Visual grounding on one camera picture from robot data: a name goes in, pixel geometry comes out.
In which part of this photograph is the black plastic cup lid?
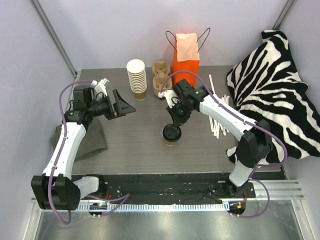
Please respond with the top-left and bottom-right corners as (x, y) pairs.
(161, 124), (182, 142)

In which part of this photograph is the brown paper coffee cup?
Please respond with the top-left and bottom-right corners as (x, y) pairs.
(163, 136), (180, 146)

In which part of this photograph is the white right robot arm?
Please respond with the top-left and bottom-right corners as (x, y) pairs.
(158, 79), (273, 198)

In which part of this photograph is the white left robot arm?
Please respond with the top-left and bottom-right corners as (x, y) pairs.
(31, 78), (136, 211)

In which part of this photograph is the olive green cloth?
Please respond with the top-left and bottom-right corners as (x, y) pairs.
(49, 117), (109, 161)

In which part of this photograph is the pile of wrapped straws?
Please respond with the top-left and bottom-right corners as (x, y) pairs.
(208, 74), (230, 139)

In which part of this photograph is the cardboard cup carrier stack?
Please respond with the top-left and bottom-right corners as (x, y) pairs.
(152, 61), (171, 97)

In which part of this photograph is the stack of paper cups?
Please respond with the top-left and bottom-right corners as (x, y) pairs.
(126, 59), (147, 101)

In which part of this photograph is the orange paper bag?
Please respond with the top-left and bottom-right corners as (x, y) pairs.
(165, 27), (211, 87)

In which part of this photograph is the zebra print blanket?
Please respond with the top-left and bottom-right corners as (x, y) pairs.
(226, 29), (320, 160)

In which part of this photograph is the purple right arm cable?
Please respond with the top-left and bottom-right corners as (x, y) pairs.
(159, 70), (289, 219)

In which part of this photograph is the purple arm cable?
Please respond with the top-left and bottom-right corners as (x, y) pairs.
(48, 79), (131, 225)
(159, 70), (289, 219)

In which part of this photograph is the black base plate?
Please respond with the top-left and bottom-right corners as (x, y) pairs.
(77, 172), (257, 205)

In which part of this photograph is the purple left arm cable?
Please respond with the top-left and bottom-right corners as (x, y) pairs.
(48, 79), (131, 225)

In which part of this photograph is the white slotted cable duct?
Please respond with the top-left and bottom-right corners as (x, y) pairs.
(75, 201), (230, 213)

